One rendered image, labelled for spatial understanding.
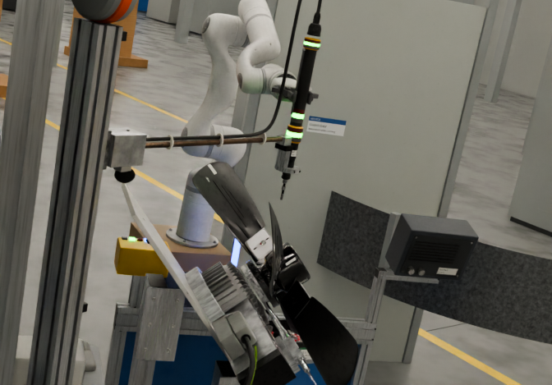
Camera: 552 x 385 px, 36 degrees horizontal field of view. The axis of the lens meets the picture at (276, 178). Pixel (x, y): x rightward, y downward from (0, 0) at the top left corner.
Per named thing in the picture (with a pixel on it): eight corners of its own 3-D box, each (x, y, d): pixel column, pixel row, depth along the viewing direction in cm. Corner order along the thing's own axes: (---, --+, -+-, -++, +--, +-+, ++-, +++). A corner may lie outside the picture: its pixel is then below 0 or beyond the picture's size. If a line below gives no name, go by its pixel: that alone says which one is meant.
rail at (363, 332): (113, 330, 269) (117, 307, 267) (112, 325, 273) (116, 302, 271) (372, 345, 296) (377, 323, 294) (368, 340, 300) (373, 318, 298)
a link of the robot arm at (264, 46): (225, 13, 262) (243, 78, 242) (275, 14, 266) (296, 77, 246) (222, 36, 268) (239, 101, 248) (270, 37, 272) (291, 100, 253)
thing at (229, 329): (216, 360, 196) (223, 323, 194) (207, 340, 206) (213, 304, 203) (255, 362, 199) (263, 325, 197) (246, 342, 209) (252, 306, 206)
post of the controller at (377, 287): (367, 323, 294) (379, 270, 289) (364, 319, 297) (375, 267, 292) (374, 323, 295) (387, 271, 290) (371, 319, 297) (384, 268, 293)
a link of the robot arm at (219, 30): (227, 163, 294) (182, 158, 287) (216, 155, 304) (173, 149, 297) (256, 20, 284) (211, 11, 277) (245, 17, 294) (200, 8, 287)
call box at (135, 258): (115, 278, 261) (120, 246, 259) (112, 267, 270) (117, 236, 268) (166, 282, 266) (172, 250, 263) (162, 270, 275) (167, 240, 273)
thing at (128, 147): (105, 171, 177) (111, 132, 175) (84, 162, 181) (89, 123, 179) (142, 168, 185) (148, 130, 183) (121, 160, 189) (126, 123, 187)
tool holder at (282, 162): (284, 175, 226) (291, 139, 224) (264, 167, 231) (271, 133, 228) (304, 173, 233) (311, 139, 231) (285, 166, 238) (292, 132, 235)
